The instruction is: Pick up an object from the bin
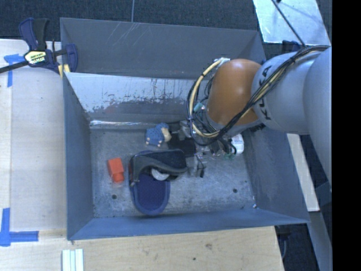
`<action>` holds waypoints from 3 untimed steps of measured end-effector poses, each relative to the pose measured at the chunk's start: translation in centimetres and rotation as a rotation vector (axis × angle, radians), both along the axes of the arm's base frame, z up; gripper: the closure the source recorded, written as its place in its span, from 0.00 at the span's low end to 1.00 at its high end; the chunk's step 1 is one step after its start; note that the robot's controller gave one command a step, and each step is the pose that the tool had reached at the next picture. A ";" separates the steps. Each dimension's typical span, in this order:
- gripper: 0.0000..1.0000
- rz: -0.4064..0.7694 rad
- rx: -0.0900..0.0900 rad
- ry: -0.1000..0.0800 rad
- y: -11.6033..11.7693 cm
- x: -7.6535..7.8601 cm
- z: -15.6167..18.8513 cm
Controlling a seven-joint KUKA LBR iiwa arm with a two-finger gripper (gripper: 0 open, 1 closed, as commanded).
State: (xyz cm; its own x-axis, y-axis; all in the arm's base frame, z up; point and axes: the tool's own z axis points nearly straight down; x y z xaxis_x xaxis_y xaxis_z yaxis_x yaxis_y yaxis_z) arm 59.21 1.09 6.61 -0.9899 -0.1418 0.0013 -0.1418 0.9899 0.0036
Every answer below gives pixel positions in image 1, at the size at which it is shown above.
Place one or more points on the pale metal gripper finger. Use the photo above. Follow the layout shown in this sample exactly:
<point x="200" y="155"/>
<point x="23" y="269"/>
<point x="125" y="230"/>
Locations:
<point x="197" y="171"/>
<point x="198" y="160"/>

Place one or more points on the blue toy animal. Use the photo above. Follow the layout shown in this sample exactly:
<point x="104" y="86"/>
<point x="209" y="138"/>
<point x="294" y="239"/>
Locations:
<point x="156" y="134"/>

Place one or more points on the black cylinder on white bracket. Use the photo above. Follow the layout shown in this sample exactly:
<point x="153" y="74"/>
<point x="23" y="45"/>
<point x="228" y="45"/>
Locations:
<point x="237" y="143"/>

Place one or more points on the orange-red block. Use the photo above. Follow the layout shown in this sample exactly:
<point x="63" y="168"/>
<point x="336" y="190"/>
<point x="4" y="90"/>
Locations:
<point x="115" y="167"/>

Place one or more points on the grey metal bin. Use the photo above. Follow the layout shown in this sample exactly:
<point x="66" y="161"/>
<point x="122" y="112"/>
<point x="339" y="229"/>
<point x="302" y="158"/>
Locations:
<point x="158" y="47"/>

